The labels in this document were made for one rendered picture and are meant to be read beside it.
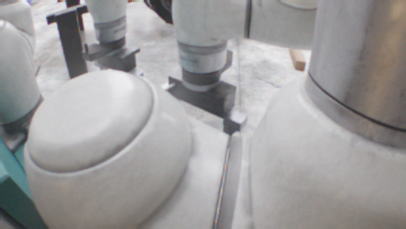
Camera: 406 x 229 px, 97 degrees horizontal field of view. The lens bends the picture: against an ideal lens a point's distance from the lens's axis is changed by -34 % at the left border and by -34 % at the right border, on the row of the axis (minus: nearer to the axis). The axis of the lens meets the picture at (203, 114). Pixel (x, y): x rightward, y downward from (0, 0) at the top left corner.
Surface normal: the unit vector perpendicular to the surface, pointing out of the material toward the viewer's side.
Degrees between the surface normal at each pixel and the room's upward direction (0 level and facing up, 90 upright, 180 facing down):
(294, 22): 104
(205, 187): 18
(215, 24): 95
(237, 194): 13
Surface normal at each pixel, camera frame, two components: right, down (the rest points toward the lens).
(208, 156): 0.25, -0.74
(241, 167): 0.00, -0.78
